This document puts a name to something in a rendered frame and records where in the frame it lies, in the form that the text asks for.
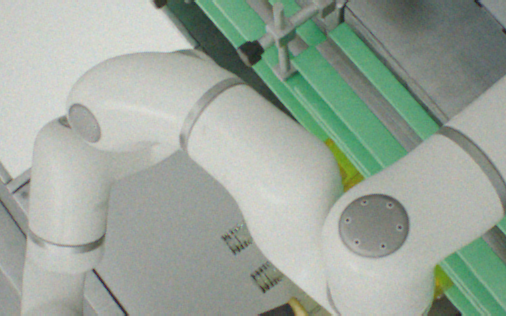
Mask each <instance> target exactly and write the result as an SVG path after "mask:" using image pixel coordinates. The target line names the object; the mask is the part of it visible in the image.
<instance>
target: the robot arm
mask: <svg viewBox="0 0 506 316"><path fill-rule="evenodd" d="M179 149H180V150H181V151H182V152H183V153H185V154H186V155H187V156H188V157H189V158H191V159H193V160H195V161H196V163H197V164H198V165H200V166H201V167H202V168H203V169H204V170H206V171H207V172H208V173H209V174H210V175H211V176H213V177H214V178H215V179H216V180H217V181H219V182H220V183H221V184H222V185H223V186H224V187H225V188H226V189H227V190H228V191H229V193H230V194H231V195H232V196H233V197H234V199H235V200H236V202H237V204H238V206H239V208H240V210H241V212H242V214H243V216H244V218H245V220H246V223H247V226H248V228H249V231H250V233H251V235H252V237H253V239H254V241H255V243H256V245H257V246H258V247H259V249H260V250H261V251H262V252H263V254H264V255H265V256H266V257H267V258H268V259H269V260H270V261H271V262H272V263H273V264H274V265H275V266H276V267H278V268H279V269H280V270H281V271H282V272H283V273H284V274H285V275H286V276H287V277H288V278H290V279H291V280H292V281H293V282H294V283H295V284H296V285H298V286H299V287H301V288H302V289H303V290H305V291H306V293H307V294H308V295H309V296H311V297H312V298H313V299H314V300H315V301H316V302H318V303H319V304H320V305H322V306H323V307H325V308H326V309H327V310H328V312H330V313H331V314H332V315H333V316H426V315H427V313H428V311H429V309H430V307H431V304H432V302H433V297H434V290H435V279H434V267H435V266H436V265H437V264H438V263H439V262H440V261H441V260H443V259H444V258H446V257H447V256H449V255H450V254H451V253H453V252H454V251H456V250H458V249H460V248H462V247H464V246H465V245H466V244H468V243H469V242H471V241H473V240H475V239H478V238H479V237H480V236H481V235H482V234H484V233H485V232H487V231H488V230H489V229H491V228H492V227H493V226H494V225H495V224H496V223H497V222H498V221H500V220H501V219H502V218H503V217H504V216H506V75H505V76H504V77H503V78H502V79H500V80H498V81H497V82H495V83H494V85H493V86H491V87H490V88H489V89H488V90H486V91H485V92H484V93H482V95H481V96H478V97H477V98H476V99H475V100H473V101H472V102H471V103H470V104H469V105H468V106H467V107H466V108H464V109H463V110H462V111H461V112H459V113H458V114H456V115H455V116H454V117H453V118H452V119H450V120H449V121H448V122H447V123H445V124H444V125H443V126H442V128H441V129H439V130H438V131H437V132H436V133H434V134H433V135H430V136H429V137H428V138H427V139H425V141H424V142H423V143H421V144H420V145H419V146H417V147H416V148H415V149H413V150H412V151H411V152H409V153H408V154H407V155H406V156H405V157H403V158H400V159H399V160H397V161H396V162H394V163H393V164H391V165H389V166H388V167H387V168H385V169H384V170H382V171H380V172H378V173H376V174H375V175H373V176H371V177H369V178H367V179H366V180H365V181H363V182H361V183H360V184H358V185H357V186H353V187H352V188H351V189H349V190H348V191H347V192H345V193H344V190H343V186H342V182H341V173H340V169H339V165H338V162H337V159H336V158H335V157H334V155H333V153H332V152H331V150H330V149H329V147H328V146H327V145H326V144H325V143H324V142H322V141H321V140H320V139H319V138H317V137H316V136H315V135H314V134H313V133H312V132H310V131H309V130H306V129H305V128H303V127H302V126H301V125H299V124H298V123H297V122H295V121H294V120H293V119H291V118H290V117H288V116H287V115H286V114H285V113H284V112H283V111H281V110H280V109H279V108H278V107H276V106H275V105H274V104H273V103H271V102H270V101H269V100H266V99H265V98H264V97H262V96H261V95H260V94H258V93H257V92H256V91H255V90H254V89H253V88H252V87H251V86H250V85H248V84H247V83H246V82H245V81H243V80H242V79H241V78H239V77H238V76H237V75H235V74H232V73H230V72H228V71H227V70H225V69H223V68H221V67H219V66H218V65H217V64H216V62H215V61H214V60H213V59H212V58H211V57H210V56H208V55H207V54H206V53H204V52H201V51H198V50H194V49H180V50H177V51H173V52H169V53H166V52H136V53H128V54H123V55H118V56H114V57H112V58H109V59H106V60H104V61H102V62H100V63H98V64H96V65H94V66H93V67H91V68H89V69H88V70H87V71H85V72H84V73H83V74H82V75H81V76H80V77H79V78H78V79H77V80H76V82H75V84H74V85H73V87H72V88H71V90H70V91H69V93H68V96H67V99H66V113H65V114H62V115H59V116H57V117H55V118H53V119H52V120H50V121H48V122H47V123H45V124H44V125H43V127H42V128H41V129H40V131H39V132H38V134H37V136H36V137H35V140H34V145H33V153H32V164H31V178H30V209H29V223H28V237H27V247H26V252H25V266H24V273H23V284H22V297H21V305H22V310H21V316H83V301H84V290H85V284H84V282H85V275H86V271H89V270H91V269H94V268H96V267H97V265H98V264H99V263H100V262H101V260H102V258H103V256H104V251H105V242H106V232H107V221H108V202H109V196H110V188H111V185H112V183H114V182H116V181H118V180H121V179H124V178H126V177H129V176H131V175H134V174H137V173H140V172H142V171H145V170H146V169H148V168H150V167H151V166H153V165H155V164H157V163H159V162H160V161H162V160H163V159H167V158H168V157H170V155H172V154H173V153H175V152H176V151H177V150H179Z"/></svg>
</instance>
